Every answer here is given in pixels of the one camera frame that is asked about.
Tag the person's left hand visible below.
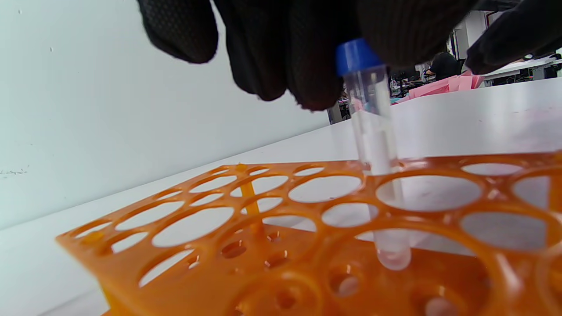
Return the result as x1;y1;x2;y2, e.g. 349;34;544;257
136;0;562;111

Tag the blue-capped clear test tube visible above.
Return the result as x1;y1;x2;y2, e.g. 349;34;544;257
336;38;412;271

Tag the orange test tube rack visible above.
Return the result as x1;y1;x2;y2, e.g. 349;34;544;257
55;151;562;316

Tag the pile of pink paper scraps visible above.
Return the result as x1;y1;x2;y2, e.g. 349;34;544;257
391;72;486;105

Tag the white backdrop board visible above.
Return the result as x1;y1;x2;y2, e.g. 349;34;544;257
0;0;331;231

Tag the white background desk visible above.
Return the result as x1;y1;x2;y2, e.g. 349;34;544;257
479;55;562;82

